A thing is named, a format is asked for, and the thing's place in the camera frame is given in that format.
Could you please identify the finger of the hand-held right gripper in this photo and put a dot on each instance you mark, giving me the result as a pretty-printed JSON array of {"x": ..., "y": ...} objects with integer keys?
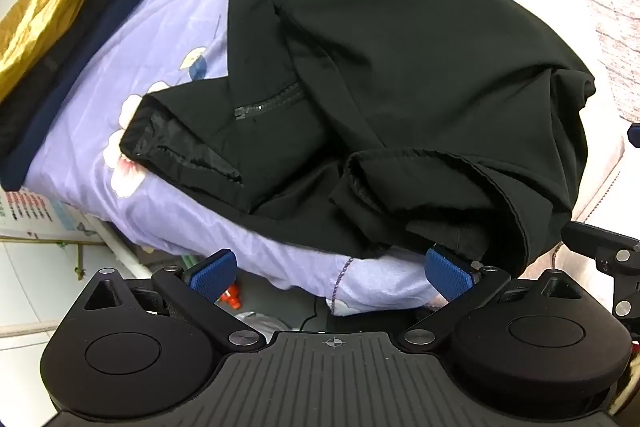
[{"x": 607, "y": 247}]

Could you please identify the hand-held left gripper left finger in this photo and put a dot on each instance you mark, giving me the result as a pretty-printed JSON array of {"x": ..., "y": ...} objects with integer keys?
[{"x": 215, "y": 276}]

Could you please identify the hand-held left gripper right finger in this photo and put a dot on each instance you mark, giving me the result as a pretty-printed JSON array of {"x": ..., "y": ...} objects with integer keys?
[{"x": 447, "y": 276}]

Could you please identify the black jacket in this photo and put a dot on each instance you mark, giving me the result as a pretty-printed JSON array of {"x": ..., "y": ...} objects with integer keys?
[{"x": 400, "y": 82}]

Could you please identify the orange capped bottle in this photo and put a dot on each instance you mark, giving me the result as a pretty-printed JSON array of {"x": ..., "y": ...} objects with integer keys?
[{"x": 231, "y": 297}]

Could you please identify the colourful printed poster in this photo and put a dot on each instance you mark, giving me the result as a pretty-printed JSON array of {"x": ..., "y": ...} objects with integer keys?
[{"x": 35, "y": 212}]

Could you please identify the folded navy garment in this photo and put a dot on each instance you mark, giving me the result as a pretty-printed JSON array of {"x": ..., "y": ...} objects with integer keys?
[{"x": 85, "y": 72}]

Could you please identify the lilac floral bedsheet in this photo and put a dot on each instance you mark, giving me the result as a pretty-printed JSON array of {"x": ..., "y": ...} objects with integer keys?
[{"x": 175, "y": 32}]

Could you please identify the folded black garment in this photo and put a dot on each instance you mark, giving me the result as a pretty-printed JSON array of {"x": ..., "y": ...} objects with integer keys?
[{"x": 75, "y": 32}]

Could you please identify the folded gold cloth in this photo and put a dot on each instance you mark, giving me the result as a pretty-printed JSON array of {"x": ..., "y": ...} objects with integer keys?
[{"x": 45, "y": 7}]

